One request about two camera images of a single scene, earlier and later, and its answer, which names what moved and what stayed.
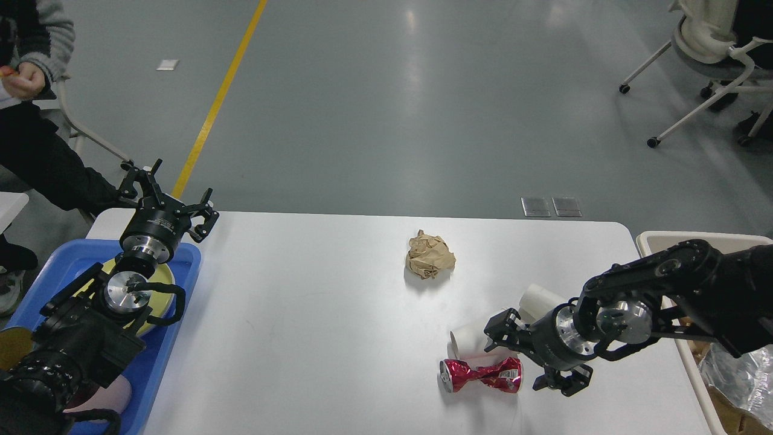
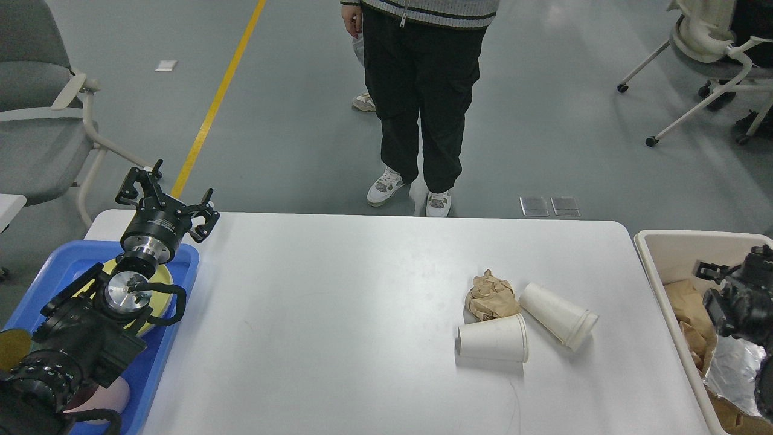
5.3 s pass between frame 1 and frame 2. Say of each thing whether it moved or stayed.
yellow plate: stayed
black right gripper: moved
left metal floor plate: stayed
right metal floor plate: stayed
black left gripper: stayed
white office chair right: stayed
